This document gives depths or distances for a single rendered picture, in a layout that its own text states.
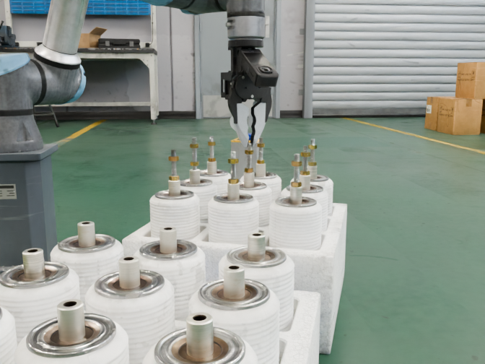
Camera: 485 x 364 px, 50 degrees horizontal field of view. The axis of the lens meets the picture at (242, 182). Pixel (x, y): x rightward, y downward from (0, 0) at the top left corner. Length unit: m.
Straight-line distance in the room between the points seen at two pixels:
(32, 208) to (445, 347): 0.96
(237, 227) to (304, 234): 0.12
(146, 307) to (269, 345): 0.13
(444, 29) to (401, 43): 0.55
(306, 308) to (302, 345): 0.10
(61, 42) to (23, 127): 0.23
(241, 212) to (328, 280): 0.19
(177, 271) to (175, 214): 0.33
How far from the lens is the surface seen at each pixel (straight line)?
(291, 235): 0.92
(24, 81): 1.37
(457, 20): 6.97
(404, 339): 1.05
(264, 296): 0.55
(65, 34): 1.41
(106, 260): 0.71
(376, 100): 6.57
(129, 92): 6.22
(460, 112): 4.75
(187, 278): 0.67
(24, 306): 0.62
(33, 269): 0.64
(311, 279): 0.91
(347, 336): 1.03
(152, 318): 0.57
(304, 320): 0.67
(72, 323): 0.48
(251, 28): 1.05
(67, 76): 1.43
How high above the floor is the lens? 0.47
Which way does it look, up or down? 11 degrees down
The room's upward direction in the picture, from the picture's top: straight up
